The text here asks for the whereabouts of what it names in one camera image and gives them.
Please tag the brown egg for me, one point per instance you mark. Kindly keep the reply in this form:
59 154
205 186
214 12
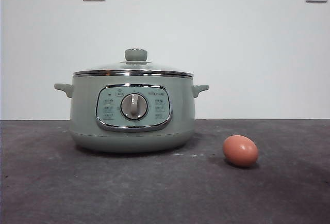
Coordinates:
240 151

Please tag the green electric cooking pot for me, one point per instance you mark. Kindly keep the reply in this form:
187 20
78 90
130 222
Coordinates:
85 131

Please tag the glass lid with green knob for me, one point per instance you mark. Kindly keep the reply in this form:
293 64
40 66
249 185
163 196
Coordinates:
135 54

